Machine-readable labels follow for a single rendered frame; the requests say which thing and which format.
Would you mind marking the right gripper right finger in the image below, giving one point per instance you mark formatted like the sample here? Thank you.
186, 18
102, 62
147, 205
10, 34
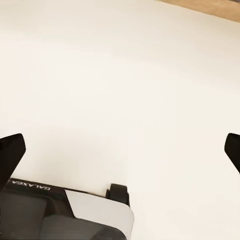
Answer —
232, 149

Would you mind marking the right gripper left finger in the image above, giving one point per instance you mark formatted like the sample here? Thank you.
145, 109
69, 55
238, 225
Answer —
12, 150

